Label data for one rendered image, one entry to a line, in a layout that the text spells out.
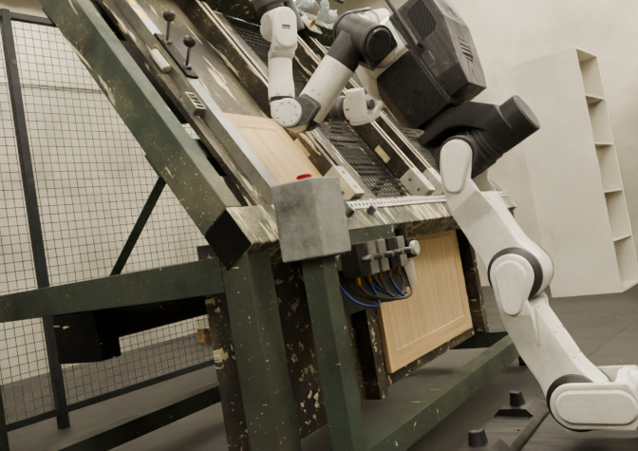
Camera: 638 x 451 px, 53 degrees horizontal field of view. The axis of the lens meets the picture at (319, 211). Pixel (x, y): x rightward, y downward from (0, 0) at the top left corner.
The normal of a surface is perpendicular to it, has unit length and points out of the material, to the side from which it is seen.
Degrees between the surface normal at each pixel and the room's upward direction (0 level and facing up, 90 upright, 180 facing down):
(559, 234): 90
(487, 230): 90
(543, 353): 90
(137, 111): 90
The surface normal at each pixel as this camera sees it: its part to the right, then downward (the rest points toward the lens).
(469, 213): -0.25, 0.36
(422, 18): -0.55, 0.04
